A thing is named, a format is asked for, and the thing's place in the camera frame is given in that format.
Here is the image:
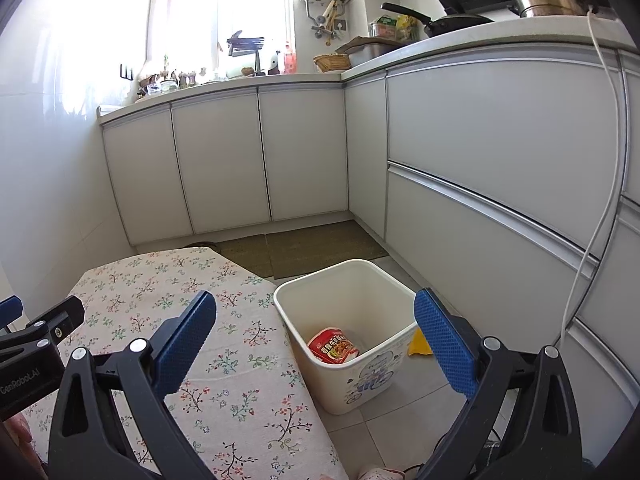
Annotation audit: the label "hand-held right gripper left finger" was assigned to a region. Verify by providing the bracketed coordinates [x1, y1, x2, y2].
[47, 289, 218, 480]

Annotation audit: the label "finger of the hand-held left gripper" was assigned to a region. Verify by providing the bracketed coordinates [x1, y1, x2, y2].
[0, 296, 25, 333]
[0, 295, 85, 361]

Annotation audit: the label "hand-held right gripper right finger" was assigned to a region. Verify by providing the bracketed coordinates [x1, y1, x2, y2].
[413, 287, 598, 480]

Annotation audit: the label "yellow packet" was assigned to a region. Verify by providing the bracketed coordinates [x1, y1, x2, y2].
[407, 332, 433, 357]

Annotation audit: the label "white plastic trash bin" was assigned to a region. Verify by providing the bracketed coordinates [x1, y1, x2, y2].
[273, 259, 421, 416]

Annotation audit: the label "red instant noodle cup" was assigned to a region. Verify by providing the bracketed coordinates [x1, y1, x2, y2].
[307, 327, 361, 365]

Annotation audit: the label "person's left hand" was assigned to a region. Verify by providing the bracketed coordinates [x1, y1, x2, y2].
[0, 411, 41, 480]

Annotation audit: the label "floral tablecloth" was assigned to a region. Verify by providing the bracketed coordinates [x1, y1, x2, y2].
[15, 247, 351, 480]

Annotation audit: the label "large woven floor mat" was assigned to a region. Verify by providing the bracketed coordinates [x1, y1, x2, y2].
[265, 220, 388, 278]

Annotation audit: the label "cluster of small jars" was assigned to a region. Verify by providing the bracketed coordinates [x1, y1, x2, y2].
[137, 67, 211, 96]

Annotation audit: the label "metal tray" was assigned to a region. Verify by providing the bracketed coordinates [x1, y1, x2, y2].
[345, 42, 401, 68]

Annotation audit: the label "blue dish rack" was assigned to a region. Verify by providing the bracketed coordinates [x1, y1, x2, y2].
[226, 30, 265, 58]

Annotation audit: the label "wicker basket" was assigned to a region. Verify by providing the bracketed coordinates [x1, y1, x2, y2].
[313, 54, 352, 73]

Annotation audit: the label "black frying pan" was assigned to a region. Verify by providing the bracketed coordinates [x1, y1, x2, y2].
[381, 2, 493, 38]

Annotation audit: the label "green yellow snack bags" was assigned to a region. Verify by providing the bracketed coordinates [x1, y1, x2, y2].
[370, 14, 421, 43]

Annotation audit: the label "bright window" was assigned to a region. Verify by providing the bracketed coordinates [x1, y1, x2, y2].
[150, 0, 301, 81]

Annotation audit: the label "black cable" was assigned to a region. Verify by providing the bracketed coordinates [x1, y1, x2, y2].
[400, 430, 496, 478]

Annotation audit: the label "white cable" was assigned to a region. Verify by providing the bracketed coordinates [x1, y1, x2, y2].
[560, 4, 628, 348]

